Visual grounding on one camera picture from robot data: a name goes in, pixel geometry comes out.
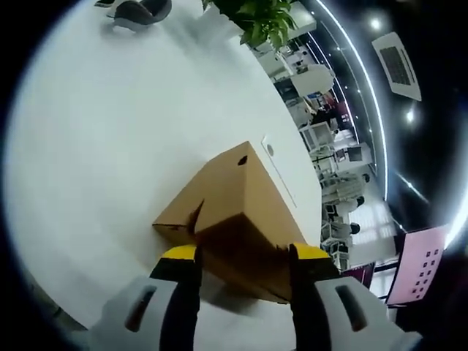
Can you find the purple screen laptop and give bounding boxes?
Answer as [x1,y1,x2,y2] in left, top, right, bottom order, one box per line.
[341,263,377,290]

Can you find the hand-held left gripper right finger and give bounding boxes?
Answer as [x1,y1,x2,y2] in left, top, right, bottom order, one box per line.
[287,243,423,351]

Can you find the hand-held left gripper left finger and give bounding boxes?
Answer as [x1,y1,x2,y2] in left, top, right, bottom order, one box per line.
[88,244,203,351]

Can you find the green potted plant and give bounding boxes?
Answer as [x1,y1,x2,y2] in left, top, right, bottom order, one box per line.
[202,0,315,59]

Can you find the dark grey curved object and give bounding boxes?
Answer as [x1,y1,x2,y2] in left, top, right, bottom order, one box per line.
[105,0,173,27]

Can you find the white table socket panel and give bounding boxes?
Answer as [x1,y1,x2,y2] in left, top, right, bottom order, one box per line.
[260,135,298,208]

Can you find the brown cardboard shoe box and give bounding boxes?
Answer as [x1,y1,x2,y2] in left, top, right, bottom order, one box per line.
[151,140,310,304]

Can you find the large pink display screen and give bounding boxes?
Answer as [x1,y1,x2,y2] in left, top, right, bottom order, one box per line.
[385,223,456,306]

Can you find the ceiling air vent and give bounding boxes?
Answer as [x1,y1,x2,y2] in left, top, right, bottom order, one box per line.
[371,31,423,102]

